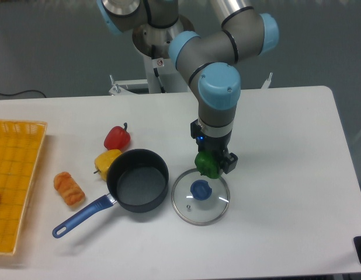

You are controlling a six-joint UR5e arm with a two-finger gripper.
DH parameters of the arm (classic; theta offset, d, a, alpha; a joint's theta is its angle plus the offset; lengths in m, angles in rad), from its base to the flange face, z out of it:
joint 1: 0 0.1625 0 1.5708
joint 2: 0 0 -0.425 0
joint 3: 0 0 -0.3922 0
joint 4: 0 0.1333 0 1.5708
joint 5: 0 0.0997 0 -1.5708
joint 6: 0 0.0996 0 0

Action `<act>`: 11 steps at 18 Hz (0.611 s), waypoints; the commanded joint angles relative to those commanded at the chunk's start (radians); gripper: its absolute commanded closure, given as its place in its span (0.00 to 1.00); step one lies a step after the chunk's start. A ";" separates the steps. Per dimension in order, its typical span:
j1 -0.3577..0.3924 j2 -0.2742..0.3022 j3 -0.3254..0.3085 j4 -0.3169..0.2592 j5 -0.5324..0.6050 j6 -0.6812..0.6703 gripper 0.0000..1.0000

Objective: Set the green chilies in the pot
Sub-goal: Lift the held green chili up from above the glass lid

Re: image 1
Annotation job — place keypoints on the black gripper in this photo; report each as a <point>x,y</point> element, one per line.
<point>215,140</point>

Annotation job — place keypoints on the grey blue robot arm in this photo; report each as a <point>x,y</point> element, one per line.
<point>205,64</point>

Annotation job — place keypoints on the yellow bell pepper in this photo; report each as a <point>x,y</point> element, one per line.
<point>104,161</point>

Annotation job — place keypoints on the glass lid blue knob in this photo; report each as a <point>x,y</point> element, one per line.
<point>199,200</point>

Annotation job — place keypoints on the red bell pepper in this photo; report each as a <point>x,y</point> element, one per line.
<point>117,138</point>

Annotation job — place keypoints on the white table bracket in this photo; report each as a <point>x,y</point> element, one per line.
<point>267,82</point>

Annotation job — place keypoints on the yellow woven basket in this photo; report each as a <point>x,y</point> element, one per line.
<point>20,146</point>

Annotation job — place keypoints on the green bell pepper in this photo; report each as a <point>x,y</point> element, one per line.
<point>207,165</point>

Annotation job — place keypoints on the orange bread loaf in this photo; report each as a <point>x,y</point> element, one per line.
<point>69,190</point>

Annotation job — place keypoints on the black pot blue handle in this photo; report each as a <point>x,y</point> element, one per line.
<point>137,180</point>

